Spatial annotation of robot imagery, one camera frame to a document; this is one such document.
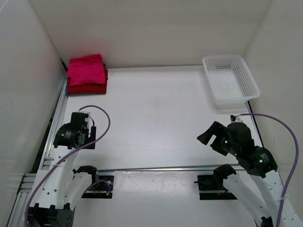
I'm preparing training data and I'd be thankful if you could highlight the dark red t shirt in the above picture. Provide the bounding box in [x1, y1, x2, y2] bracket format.
[67, 69, 108, 96]

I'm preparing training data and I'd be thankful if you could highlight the blue t shirt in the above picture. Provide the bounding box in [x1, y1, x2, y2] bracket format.
[65, 83, 68, 96]

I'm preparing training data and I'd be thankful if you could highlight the pink t shirt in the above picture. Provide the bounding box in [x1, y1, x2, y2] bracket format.
[67, 54, 106, 87]

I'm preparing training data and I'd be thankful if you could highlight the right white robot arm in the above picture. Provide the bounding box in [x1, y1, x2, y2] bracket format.
[197, 115, 303, 227]

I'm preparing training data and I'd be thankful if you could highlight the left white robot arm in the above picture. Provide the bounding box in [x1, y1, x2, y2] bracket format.
[24, 112, 97, 227]

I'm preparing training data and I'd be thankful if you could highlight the white plastic basket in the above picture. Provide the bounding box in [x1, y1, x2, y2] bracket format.
[202, 54, 260, 106]

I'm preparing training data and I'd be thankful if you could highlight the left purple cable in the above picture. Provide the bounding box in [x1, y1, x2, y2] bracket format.
[23, 105, 111, 227]

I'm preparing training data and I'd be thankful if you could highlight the purple cable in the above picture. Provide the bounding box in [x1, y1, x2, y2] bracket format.
[230, 113, 299, 227]
[23, 105, 111, 227]

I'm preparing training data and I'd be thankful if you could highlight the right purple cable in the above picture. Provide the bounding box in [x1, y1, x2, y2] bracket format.
[230, 113, 299, 227]

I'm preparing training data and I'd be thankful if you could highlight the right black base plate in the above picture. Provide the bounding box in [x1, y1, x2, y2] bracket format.
[194, 175, 237, 201]

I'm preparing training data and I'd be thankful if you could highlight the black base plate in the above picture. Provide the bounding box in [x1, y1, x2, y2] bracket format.
[194, 175, 237, 201]
[82, 175, 115, 199]

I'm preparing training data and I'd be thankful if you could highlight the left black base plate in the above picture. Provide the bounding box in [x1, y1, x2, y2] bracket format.
[82, 175, 115, 199]

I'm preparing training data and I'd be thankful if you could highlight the aluminium frame rail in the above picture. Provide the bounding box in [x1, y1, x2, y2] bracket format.
[7, 70, 273, 227]

